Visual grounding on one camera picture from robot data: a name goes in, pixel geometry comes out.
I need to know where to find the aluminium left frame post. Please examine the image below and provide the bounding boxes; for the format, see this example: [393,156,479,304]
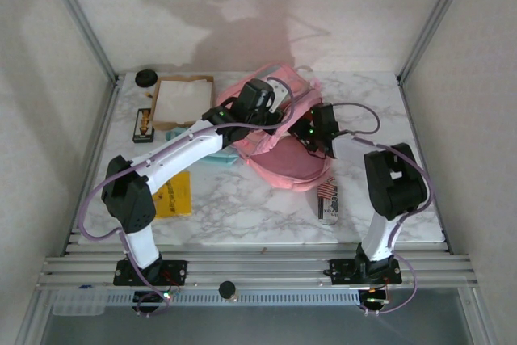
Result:
[36,0,120,83]

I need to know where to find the aluminium front rail bed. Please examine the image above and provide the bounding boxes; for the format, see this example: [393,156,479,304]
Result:
[36,242,481,292]

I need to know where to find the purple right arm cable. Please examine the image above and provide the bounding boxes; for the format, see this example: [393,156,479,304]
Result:
[306,102,435,318]

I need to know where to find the white paper sheet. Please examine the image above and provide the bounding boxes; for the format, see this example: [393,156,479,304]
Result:
[155,79,213,124]

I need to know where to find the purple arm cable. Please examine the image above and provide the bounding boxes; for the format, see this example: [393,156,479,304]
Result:
[78,76,294,318]
[306,102,435,318]

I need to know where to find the aluminium rail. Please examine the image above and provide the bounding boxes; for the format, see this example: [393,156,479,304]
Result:
[60,76,124,257]
[397,76,456,257]

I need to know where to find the black round rubber cap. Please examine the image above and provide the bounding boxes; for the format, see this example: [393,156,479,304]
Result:
[135,69,158,88]

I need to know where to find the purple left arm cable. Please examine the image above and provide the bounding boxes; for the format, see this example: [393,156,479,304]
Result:
[78,76,294,318]

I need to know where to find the brown cardboard box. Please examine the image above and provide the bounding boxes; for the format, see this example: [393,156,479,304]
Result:
[151,74,216,133]

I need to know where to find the red white striped can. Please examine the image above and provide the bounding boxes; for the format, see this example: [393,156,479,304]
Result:
[316,177,343,228]

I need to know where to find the grey slotted cable duct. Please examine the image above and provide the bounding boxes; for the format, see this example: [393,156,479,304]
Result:
[103,291,363,305]

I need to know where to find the black round knob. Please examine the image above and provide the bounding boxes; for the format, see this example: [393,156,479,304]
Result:
[217,280,239,302]

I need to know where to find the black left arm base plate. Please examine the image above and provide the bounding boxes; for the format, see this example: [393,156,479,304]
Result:
[113,258,189,286]

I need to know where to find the aluminium right side rail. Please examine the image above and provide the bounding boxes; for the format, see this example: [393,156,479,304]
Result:
[397,76,456,257]

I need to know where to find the aluminium frame post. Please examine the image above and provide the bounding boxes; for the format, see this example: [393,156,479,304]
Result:
[36,0,120,83]
[397,0,477,86]

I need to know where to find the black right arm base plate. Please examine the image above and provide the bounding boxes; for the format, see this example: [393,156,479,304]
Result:
[329,258,404,286]

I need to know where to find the aluminium right frame post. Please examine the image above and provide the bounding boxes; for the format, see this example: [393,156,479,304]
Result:
[397,0,477,86]

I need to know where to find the yellow book with black text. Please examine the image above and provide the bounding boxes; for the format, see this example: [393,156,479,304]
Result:
[152,170,194,221]

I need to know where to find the pink school backpack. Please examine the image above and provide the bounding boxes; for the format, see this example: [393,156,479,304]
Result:
[213,61,336,195]

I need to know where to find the grey metal panel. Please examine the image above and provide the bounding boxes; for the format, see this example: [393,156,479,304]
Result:
[38,290,477,345]

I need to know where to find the aluminium left side rail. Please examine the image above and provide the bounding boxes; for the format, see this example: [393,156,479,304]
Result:
[60,76,124,257]

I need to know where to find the black pack with gold print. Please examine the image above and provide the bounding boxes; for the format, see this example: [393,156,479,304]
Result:
[132,90,157,144]

